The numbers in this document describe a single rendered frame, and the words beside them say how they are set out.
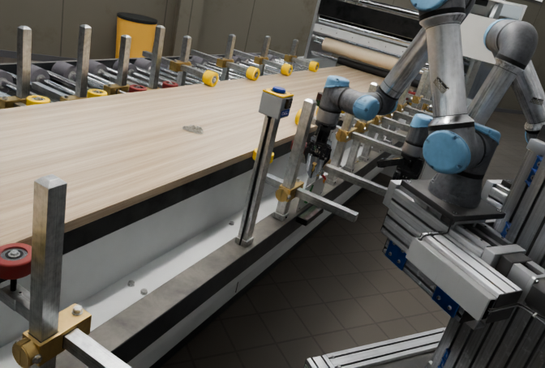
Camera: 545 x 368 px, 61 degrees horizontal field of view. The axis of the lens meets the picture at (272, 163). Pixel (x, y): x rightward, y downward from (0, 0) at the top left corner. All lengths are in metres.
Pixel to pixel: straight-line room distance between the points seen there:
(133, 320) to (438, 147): 0.88
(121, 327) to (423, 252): 0.79
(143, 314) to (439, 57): 0.99
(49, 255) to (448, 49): 1.02
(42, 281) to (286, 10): 6.37
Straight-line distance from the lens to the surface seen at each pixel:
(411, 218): 1.52
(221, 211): 1.77
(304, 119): 1.60
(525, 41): 1.67
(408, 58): 1.49
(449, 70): 1.29
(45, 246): 0.86
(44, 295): 0.92
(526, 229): 1.52
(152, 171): 1.46
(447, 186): 1.43
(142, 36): 5.79
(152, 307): 1.25
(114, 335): 1.18
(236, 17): 6.70
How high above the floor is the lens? 1.52
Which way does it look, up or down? 21 degrees down
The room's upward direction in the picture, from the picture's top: 14 degrees clockwise
